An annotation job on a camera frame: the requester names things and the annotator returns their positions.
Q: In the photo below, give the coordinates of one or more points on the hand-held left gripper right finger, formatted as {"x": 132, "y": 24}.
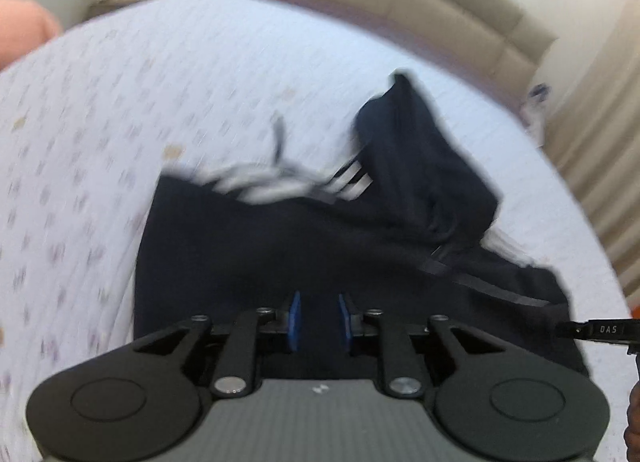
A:
{"x": 344, "y": 323}

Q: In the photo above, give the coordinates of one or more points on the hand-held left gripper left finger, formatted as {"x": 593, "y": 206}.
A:
{"x": 295, "y": 323}

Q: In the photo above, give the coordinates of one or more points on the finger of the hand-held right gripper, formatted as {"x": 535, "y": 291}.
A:
{"x": 600, "y": 329}

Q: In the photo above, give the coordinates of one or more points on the dark navy hooded jacket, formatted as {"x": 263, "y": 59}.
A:
{"x": 320, "y": 247}

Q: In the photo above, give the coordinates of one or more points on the beige curtain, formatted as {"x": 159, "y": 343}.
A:
{"x": 595, "y": 142}

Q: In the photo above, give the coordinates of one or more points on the blue and white object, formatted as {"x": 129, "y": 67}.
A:
{"x": 537, "y": 95}

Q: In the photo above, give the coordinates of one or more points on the bed with white patterned bedspread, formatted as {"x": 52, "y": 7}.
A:
{"x": 100, "y": 152}

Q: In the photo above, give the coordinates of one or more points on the folded pink cloth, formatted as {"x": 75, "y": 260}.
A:
{"x": 22, "y": 27}

